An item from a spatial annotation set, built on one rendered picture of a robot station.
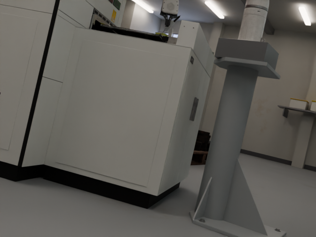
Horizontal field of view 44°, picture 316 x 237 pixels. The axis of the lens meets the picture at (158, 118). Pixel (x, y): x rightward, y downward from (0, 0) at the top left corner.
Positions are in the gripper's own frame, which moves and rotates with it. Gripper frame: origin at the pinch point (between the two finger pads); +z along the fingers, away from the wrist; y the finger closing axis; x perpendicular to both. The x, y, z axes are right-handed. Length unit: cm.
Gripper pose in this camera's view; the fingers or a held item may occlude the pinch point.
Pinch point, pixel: (167, 23)
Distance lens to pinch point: 242.4
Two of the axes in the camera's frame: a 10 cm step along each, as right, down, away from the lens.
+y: 9.8, 1.4, 1.6
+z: -1.4, 9.9, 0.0
